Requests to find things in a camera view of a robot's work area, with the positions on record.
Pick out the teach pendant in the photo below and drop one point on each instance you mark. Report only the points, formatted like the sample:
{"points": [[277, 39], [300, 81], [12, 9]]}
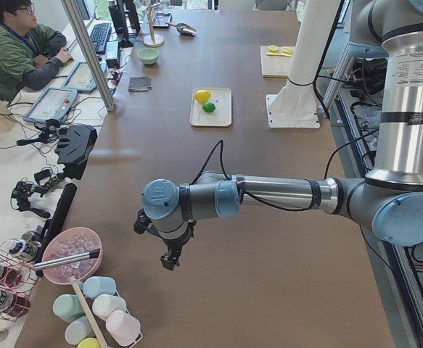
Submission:
{"points": [[80, 79], [53, 104]]}

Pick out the grey plastic cup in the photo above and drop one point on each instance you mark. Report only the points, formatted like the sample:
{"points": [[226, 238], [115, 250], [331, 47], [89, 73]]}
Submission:
{"points": [[78, 330]]}

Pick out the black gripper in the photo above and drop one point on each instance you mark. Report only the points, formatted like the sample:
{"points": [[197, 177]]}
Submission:
{"points": [[179, 242]]}

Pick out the yellow lemon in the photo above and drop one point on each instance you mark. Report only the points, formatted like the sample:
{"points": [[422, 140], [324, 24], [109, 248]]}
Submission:
{"points": [[202, 95]]}

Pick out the metal ice tongs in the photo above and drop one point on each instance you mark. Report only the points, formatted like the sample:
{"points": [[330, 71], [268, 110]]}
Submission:
{"points": [[67, 260]]}

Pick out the teach pendant upper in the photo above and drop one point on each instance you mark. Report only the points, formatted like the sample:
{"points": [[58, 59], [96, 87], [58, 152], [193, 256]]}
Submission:
{"points": [[80, 79]]}

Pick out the green plastic cup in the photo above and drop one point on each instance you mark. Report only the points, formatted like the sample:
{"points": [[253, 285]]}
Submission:
{"points": [[68, 308]]}

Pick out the mint green bowl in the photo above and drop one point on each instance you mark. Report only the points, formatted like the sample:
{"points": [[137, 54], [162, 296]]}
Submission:
{"points": [[148, 56]]}

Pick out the lemon slice right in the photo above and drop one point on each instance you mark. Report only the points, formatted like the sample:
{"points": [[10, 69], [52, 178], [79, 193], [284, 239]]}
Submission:
{"points": [[287, 50]]}

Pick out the white plastic cup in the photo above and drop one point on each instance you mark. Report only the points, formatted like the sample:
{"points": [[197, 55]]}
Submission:
{"points": [[105, 304]]}

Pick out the wooden cutting board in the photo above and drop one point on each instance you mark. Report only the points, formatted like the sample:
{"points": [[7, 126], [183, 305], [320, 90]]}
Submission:
{"points": [[275, 67]]}

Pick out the yellow plastic cup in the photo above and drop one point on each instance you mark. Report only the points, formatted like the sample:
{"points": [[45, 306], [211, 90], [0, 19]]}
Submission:
{"points": [[89, 342]]}

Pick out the person in green shirt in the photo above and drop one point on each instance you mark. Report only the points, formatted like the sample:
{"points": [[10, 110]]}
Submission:
{"points": [[31, 54]]}

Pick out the yellow plastic knife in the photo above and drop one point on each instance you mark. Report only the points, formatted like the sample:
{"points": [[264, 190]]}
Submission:
{"points": [[273, 54]]}

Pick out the black plastic stand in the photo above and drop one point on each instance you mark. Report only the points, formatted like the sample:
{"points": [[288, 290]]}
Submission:
{"points": [[73, 149]]}

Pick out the dark grey cloth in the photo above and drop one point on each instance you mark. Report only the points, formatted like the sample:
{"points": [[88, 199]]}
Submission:
{"points": [[140, 83]]}

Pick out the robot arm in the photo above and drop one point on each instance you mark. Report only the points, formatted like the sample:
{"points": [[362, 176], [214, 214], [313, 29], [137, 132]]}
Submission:
{"points": [[388, 201]]}

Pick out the metal scoop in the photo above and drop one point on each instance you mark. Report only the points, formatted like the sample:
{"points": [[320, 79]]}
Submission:
{"points": [[184, 29]]}

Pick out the black keyboard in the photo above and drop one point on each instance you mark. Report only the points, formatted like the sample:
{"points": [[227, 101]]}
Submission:
{"points": [[99, 37]]}

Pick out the pink plastic cup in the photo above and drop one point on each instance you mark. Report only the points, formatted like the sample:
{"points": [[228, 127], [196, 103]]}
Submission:
{"points": [[123, 327]]}

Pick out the white tray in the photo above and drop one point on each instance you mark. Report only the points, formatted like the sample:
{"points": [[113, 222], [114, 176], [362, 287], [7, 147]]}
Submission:
{"points": [[221, 117]]}

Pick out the pink bowl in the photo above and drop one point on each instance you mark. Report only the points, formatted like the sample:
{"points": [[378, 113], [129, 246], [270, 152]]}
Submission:
{"points": [[69, 242]]}

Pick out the copper wire bottle rack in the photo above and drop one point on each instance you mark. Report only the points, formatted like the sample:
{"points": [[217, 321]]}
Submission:
{"points": [[18, 283]]}

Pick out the wooden mug tree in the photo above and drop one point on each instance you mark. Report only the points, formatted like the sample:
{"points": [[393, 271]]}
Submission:
{"points": [[152, 39]]}

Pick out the green lime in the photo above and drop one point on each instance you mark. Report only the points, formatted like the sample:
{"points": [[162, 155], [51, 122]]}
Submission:
{"points": [[208, 107]]}

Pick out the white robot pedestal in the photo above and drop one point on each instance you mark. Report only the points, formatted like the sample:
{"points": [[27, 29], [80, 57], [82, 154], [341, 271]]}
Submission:
{"points": [[295, 105]]}

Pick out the blue plastic cup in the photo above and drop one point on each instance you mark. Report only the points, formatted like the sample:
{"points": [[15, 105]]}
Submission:
{"points": [[97, 285]]}

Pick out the teach pendant lower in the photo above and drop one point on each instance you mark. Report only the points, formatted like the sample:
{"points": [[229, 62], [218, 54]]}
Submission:
{"points": [[53, 104]]}

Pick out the aluminium frame post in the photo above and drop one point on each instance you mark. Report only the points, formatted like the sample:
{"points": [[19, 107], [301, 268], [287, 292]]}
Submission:
{"points": [[75, 19]]}

